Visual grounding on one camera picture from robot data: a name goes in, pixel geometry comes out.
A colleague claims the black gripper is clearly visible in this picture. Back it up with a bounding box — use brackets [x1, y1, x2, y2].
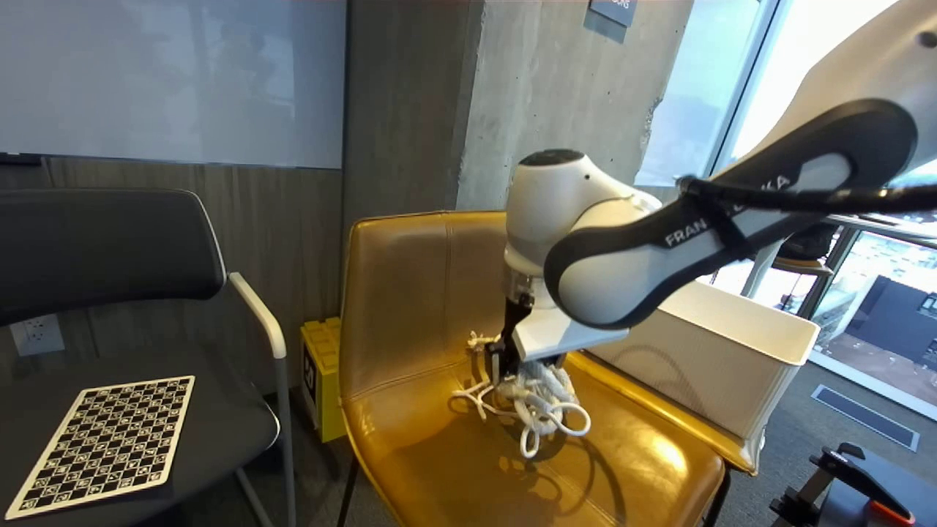
[486, 288, 539, 392]

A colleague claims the thin white rope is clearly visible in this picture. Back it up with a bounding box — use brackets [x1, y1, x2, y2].
[451, 331, 521, 423]

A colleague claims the thick white rope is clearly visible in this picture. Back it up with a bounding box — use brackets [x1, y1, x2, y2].
[501, 360, 593, 461]

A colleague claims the white plastic basket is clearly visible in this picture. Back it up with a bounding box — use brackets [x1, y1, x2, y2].
[598, 278, 823, 441]

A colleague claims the gold chair with wide backrest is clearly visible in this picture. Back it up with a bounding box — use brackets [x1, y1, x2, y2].
[335, 209, 728, 527]

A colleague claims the yellow box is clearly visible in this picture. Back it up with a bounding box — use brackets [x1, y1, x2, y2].
[299, 316, 349, 447]

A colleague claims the gold chair with narrow backrest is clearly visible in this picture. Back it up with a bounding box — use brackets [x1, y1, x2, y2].
[565, 347, 767, 479]

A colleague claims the white round table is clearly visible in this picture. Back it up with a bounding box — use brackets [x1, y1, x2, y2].
[738, 208, 937, 300]

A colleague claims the tan chair with black jacket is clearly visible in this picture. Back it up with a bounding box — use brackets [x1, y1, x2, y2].
[769, 223, 846, 318]

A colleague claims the frosted window panel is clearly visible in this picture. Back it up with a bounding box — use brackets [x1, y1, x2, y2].
[634, 0, 776, 189]

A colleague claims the floor vent grille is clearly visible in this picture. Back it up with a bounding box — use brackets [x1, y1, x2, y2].
[811, 381, 921, 454]

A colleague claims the white perforated mat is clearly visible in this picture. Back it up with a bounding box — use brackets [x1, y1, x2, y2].
[2, 372, 198, 523]

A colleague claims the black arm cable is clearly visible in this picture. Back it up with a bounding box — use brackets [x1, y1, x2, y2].
[672, 171, 937, 220]

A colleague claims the grey wall sign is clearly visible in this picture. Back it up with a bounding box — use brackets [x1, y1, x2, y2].
[586, 0, 637, 29]

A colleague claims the black chair with white frame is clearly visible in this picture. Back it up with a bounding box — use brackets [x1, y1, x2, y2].
[0, 186, 302, 527]

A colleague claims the white wall whiteboard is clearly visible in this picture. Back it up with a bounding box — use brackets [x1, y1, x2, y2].
[0, 0, 349, 171]

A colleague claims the white wall outlet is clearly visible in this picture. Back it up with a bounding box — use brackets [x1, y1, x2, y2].
[7, 312, 66, 360]

